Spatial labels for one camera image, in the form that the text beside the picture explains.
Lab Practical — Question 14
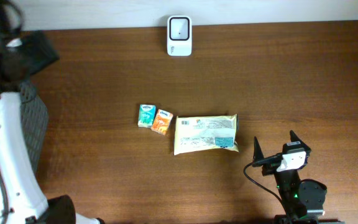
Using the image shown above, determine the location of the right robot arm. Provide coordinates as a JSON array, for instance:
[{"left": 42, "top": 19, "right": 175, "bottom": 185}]
[{"left": 251, "top": 131, "right": 327, "bottom": 223}]

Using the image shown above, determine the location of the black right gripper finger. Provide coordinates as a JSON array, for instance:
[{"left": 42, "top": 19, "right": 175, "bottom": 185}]
[
  {"left": 290, "top": 130, "right": 309, "bottom": 149},
  {"left": 253, "top": 136, "right": 264, "bottom": 162}
]

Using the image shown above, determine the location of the orange tissue pack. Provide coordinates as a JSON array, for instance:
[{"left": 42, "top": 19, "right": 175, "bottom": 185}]
[{"left": 151, "top": 109, "right": 173, "bottom": 135}]

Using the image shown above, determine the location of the teal tissue pack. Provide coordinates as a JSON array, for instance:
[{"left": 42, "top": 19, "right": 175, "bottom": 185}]
[{"left": 137, "top": 105, "right": 156, "bottom": 128}]

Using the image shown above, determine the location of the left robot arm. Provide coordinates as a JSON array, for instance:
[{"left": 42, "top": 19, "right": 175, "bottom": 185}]
[{"left": 0, "top": 1, "right": 101, "bottom": 223}]

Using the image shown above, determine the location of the grey plastic basket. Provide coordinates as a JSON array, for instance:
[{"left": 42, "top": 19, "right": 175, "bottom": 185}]
[{"left": 20, "top": 81, "right": 49, "bottom": 173}]

